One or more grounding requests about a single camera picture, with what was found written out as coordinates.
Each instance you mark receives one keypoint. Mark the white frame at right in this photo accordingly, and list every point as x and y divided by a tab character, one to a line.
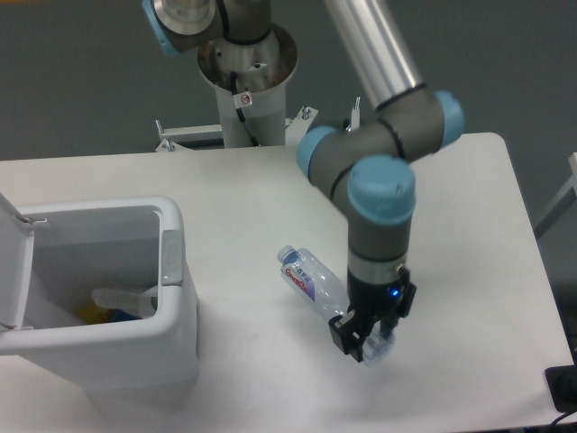
559	203

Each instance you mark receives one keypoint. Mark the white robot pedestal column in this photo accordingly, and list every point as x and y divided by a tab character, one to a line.
250	86

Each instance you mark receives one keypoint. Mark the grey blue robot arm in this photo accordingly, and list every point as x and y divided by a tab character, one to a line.
363	170

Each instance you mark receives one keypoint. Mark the black device at table edge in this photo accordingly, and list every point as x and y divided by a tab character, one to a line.
561	381

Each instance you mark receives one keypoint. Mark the yellow trash in bin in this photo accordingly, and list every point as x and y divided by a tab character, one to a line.
93	314

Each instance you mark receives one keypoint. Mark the clear plastic wrapper bag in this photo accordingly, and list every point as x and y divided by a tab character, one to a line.
142	303

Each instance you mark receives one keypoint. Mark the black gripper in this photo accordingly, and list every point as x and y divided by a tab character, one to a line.
372	304

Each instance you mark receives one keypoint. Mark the white trash can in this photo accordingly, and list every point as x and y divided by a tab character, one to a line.
125	243

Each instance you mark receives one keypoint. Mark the blue trash in bin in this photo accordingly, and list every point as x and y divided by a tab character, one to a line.
119	315

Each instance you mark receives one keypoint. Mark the clear plastic water bottle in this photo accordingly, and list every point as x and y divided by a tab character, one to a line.
325	294

